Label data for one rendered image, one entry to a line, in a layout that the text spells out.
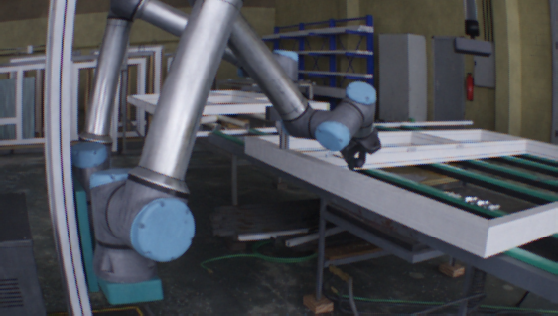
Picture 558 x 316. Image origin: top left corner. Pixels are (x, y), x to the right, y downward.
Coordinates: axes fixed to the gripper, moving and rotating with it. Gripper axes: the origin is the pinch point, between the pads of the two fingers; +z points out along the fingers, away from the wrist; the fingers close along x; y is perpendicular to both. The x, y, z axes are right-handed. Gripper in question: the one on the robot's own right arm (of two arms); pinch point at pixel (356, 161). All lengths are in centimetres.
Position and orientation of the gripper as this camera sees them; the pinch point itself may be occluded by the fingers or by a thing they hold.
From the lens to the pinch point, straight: 182.6
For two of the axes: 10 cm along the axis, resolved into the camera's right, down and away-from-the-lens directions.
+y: -5.4, -6.5, 5.4
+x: -8.4, 4.5, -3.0
